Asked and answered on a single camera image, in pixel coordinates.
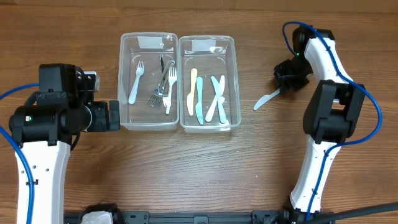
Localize black handled utensil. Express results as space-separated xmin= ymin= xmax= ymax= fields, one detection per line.
xmin=159 ymin=54 xmax=164 ymax=75

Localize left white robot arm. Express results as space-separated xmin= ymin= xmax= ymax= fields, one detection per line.
xmin=1 ymin=63 xmax=121 ymax=223

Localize metal fork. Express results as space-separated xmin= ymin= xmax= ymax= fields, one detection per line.
xmin=160 ymin=69 xmax=171 ymax=100
xmin=147 ymin=60 xmax=175 ymax=107

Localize right clear plastic container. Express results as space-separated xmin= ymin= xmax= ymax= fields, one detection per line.
xmin=177 ymin=35 xmax=241 ymax=133

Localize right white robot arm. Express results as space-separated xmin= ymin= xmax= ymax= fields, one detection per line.
xmin=274 ymin=22 xmax=365 ymax=223

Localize left blue cable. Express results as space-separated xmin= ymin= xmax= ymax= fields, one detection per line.
xmin=0 ymin=82 xmax=40 ymax=224

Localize right blue cable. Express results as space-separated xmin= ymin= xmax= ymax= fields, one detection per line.
xmin=282 ymin=21 xmax=383 ymax=222

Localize white plastic knife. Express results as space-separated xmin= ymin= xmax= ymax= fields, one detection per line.
xmin=205 ymin=75 xmax=225 ymax=123

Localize clear plastic container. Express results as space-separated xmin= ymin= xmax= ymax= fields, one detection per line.
xmin=177 ymin=35 xmax=241 ymax=133
xmin=118 ymin=32 xmax=179 ymax=131

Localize yellow plastic knife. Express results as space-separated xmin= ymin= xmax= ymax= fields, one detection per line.
xmin=187 ymin=68 xmax=198 ymax=116

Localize white plastic fork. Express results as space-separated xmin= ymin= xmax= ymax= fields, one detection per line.
xmin=163 ymin=66 xmax=177 ymax=114
xmin=128 ymin=61 xmax=145 ymax=105

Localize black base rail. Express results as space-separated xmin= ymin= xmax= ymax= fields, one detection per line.
xmin=64 ymin=210 xmax=279 ymax=224

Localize light teal plastic knife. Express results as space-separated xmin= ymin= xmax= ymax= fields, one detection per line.
xmin=211 ymin=76 xmax=227 ymax=124

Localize left clear plastic container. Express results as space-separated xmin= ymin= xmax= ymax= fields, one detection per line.
xmin=118 ymin=32 xmax=179 ymax=131

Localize blue cable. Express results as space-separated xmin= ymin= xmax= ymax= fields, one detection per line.
xmin=282 ymin=21 xmax=383 ymax=222
xmin=0 ymin=82 xmax=40 ymax=224

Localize pale blue plastic knife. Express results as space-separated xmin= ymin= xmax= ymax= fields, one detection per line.
xmin=253 ymin=88 xmax=280 ymax=111

